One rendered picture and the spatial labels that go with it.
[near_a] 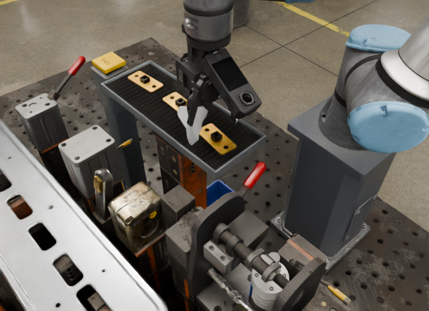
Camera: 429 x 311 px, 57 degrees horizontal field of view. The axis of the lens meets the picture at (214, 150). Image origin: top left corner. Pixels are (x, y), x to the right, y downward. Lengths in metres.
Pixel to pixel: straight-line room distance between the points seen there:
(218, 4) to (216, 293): 0.51
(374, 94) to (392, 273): 0.65
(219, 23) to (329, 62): 2.66
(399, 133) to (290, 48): 2.70
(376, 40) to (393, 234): 0.67
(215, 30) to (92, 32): 3.07
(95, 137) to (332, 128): 0.50
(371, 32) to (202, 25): 0.34
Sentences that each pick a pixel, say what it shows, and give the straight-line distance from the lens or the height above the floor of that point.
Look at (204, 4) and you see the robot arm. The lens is 0.59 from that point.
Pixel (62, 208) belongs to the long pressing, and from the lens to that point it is 0.92.
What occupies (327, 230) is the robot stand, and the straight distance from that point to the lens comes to 1.05.
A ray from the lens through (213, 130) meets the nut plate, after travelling 0.78.
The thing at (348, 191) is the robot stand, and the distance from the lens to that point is 0.93.
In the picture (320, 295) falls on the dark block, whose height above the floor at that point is 1.12.
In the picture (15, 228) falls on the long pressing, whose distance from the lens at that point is 0.93.
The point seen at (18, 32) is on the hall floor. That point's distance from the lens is 3.87.
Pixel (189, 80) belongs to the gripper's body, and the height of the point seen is 1.29.
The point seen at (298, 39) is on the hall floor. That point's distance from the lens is 3.48.
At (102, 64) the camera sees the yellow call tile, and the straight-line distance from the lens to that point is 1.01.
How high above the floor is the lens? 1.69
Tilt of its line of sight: 45 degrees down
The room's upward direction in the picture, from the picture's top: straight up
